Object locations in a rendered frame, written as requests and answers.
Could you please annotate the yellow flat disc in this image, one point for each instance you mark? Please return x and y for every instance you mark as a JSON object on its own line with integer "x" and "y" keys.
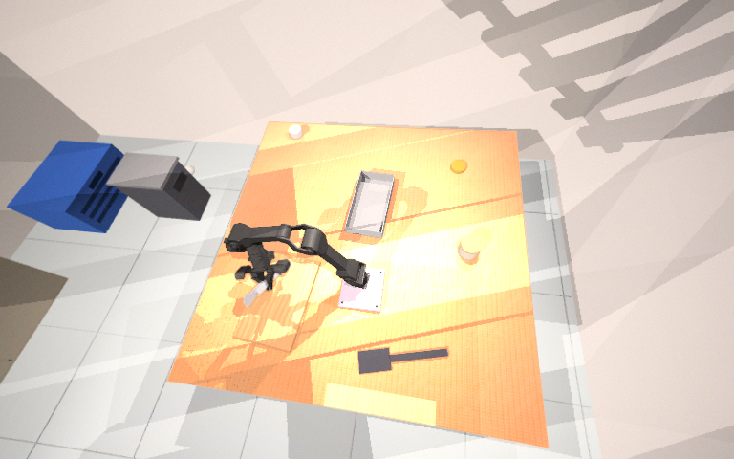
{"x": 458, "y": 166}

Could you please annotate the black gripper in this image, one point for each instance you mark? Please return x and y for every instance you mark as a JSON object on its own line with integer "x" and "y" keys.
{"x": 260, "y": 264}

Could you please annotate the grey round container with wooden lid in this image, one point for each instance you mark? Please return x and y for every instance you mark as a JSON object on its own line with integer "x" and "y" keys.
{"x": 469, "y": 247}

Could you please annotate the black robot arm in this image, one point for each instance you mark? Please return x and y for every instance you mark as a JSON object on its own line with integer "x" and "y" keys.
{"x": 243, "y": 238}

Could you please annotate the light wooden board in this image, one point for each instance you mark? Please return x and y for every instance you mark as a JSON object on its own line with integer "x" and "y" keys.
{"x": 274, "y": 317}

